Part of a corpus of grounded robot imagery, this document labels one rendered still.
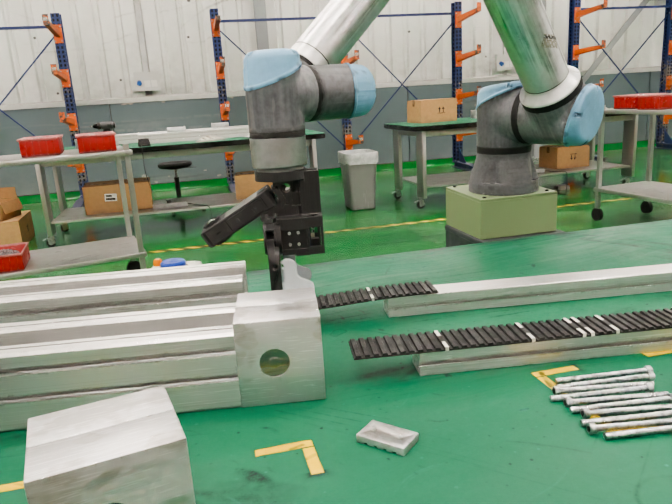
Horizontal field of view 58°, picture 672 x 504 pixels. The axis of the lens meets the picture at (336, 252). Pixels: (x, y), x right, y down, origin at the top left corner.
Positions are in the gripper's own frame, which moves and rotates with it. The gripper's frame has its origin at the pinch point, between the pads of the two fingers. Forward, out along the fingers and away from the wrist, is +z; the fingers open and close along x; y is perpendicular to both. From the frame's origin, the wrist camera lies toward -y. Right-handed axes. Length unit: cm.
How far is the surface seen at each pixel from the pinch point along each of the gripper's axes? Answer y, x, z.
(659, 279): 57, -2, 0
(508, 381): 24.8, -24.4, 2.1
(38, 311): -31.1, -4.1, -4.2
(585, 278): 45.5, -1.4, -0.8
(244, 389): -3.6, -24.1, 0.0
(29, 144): -133, 269, -13
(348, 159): 68, 484, 30
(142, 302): -17.7, -4.0, -4.1
